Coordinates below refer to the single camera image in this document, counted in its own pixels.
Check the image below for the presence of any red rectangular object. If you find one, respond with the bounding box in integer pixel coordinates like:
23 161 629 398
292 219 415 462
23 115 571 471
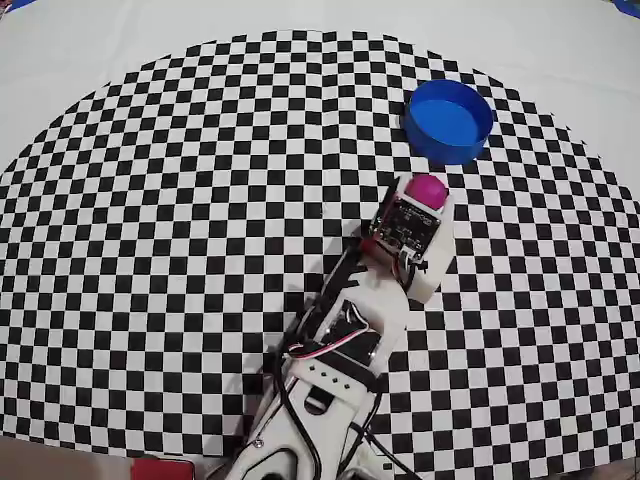
130 458 196 480

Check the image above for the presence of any blue round box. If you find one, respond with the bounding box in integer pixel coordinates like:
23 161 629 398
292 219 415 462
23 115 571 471
403 78 496 166

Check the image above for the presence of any pink ball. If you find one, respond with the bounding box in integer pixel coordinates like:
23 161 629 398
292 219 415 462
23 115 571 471
403 174 448 214

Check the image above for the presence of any black white checkerboard mat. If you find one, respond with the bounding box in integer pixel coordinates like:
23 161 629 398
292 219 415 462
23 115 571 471
0 28 640 474

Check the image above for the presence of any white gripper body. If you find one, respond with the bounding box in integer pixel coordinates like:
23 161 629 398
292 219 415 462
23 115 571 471
369 249 451 305

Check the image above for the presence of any white red servo wire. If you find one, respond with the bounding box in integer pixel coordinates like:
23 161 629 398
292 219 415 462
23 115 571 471
282 302 371 362

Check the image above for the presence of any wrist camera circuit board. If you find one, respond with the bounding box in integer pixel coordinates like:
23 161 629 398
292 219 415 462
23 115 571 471
368 192 447 255

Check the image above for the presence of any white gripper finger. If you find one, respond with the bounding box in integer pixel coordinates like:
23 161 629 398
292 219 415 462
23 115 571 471
433 196 457 257

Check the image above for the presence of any white table sheet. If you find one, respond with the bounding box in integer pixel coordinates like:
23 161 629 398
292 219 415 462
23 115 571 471
0 0 640 480

